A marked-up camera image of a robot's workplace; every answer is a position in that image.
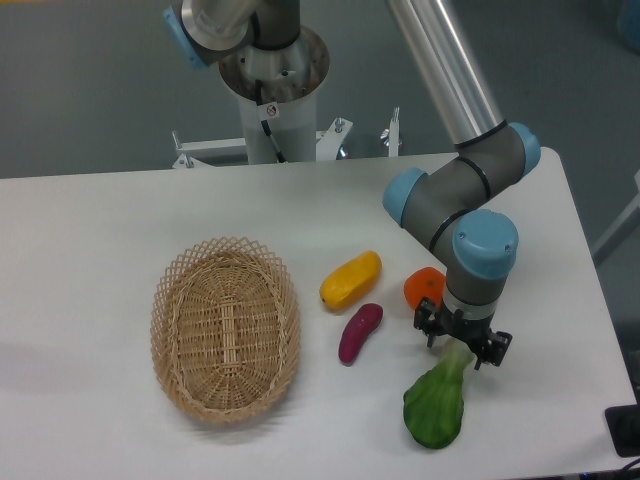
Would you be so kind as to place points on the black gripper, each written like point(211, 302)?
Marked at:
point(468, 323)

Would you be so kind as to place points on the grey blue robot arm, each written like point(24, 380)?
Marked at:
point(444, 211)

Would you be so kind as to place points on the green bok choy vegetable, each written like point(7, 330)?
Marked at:
point(433, 407)

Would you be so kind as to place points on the orange tangerine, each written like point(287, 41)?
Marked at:
point(428, 283)

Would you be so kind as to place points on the purple sweet potato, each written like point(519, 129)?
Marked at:
point(357, 330)

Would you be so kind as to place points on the yellow mango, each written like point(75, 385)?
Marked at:
point(351, 281)

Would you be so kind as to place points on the black device at table edge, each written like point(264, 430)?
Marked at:
point(623, 426)

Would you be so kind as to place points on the woven wicker basket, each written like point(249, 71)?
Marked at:
point(225, 330)

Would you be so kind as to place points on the white frame leg right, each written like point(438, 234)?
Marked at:
point(618, 231)

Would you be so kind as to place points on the white metal base frame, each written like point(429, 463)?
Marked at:
point(330, 145)

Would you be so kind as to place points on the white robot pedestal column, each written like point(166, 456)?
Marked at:
point(277, 91)

